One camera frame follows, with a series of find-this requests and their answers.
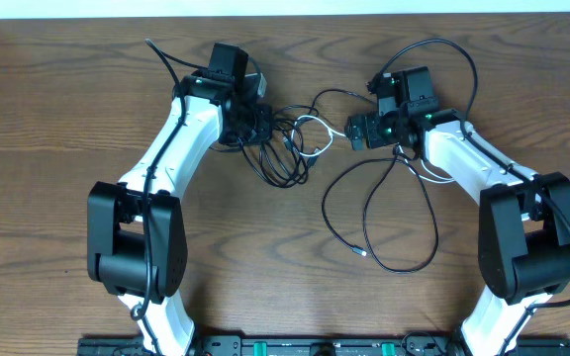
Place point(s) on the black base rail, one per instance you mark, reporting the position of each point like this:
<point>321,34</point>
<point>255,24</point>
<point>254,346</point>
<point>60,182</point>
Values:
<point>230,345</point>

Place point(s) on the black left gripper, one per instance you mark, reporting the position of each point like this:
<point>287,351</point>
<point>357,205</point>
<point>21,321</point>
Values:
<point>266,132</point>

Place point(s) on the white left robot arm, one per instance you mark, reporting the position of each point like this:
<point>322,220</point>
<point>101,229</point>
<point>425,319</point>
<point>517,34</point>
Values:
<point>136,241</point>

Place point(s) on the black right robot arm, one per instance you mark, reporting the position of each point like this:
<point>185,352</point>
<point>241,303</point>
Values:
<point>524,217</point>

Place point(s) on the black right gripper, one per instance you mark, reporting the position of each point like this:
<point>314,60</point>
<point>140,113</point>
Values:
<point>373,136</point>

